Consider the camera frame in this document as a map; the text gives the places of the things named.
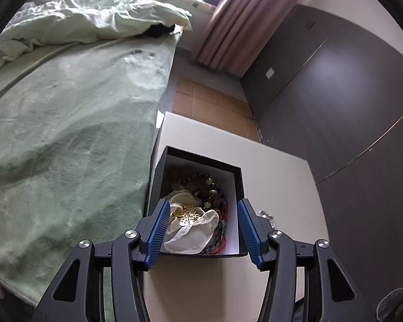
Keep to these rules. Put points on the black garment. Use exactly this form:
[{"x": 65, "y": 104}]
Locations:
[{"x": 159, "y": 31}]

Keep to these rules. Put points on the green bed sheet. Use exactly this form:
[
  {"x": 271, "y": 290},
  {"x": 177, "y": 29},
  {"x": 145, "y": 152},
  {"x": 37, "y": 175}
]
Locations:
[{"x": 70, "y": 141}]

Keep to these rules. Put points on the light green duvet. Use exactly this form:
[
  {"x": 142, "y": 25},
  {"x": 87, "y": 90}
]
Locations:
[{"x": 70, "y": 16}]

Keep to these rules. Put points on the white sheer pouch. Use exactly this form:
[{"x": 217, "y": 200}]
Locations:
[{"x": 194, "y": 238}]

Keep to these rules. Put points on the white wall socket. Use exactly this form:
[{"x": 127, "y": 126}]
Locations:
[{"x": 270, "y": 72}]

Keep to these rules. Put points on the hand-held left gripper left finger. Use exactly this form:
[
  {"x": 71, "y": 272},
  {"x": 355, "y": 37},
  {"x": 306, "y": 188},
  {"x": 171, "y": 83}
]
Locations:
[{"x": 158, "y": 233}]

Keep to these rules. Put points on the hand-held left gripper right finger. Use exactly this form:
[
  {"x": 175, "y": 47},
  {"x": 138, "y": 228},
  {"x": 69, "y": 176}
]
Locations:
[{"x": 250, "y": 234}]

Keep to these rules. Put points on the white square table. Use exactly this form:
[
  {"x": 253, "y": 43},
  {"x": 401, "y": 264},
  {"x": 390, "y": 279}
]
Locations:
[{"x": 282, "y": 181}]

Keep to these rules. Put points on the pink curtain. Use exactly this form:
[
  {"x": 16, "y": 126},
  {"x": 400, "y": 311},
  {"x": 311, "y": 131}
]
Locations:
[{"x": 231, "y": 33}]

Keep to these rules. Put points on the gold pendant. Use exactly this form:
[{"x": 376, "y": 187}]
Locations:
[{"x": 188, "y": 216}]

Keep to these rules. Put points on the cardboard floor sheets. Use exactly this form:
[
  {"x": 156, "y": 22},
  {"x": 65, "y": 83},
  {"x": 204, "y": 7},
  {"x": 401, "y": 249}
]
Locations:
[{"x": 215, "y": 100}]

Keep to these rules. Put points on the black jewelry box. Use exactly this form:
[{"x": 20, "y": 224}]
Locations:
[{"x": 188, "y": 161}]

